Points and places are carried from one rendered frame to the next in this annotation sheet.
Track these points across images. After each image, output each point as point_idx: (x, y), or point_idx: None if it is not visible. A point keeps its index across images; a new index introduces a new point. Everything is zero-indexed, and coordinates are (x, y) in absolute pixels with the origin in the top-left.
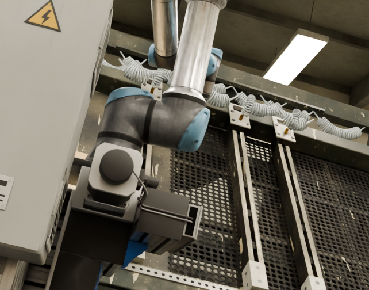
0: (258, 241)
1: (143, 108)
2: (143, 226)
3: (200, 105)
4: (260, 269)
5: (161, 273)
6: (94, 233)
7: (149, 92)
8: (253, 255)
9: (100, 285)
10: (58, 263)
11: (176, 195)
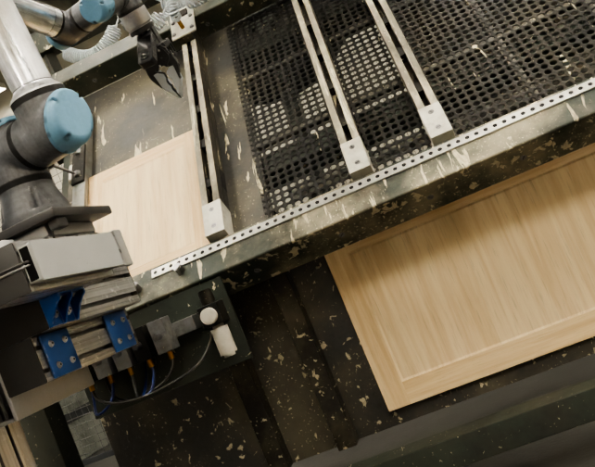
0: (348, 113)
1: (4, 142)
2: None
3: (44, 94)
4: (356, 146)
5: (248, 230)
6: (7, 317)
7: (6, 117)
8: (344, 135)
9: (194, 287)
10: None
11: None
